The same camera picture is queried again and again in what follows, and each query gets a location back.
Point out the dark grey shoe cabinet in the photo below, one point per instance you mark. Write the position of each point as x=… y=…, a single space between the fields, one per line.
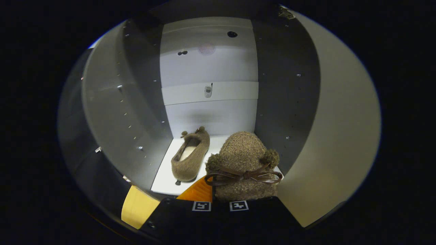
x=211 y=68

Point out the beige shoe cabinet door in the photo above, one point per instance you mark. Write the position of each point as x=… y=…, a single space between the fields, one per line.
x=340 y=136

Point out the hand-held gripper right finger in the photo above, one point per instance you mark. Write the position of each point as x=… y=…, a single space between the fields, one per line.
x=252 y=217

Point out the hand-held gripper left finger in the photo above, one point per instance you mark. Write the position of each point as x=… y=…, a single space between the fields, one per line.
x=184 y=217

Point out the brown fuzzy shoe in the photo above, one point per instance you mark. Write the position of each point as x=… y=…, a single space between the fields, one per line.
x=190 y=163
x=243 y=153

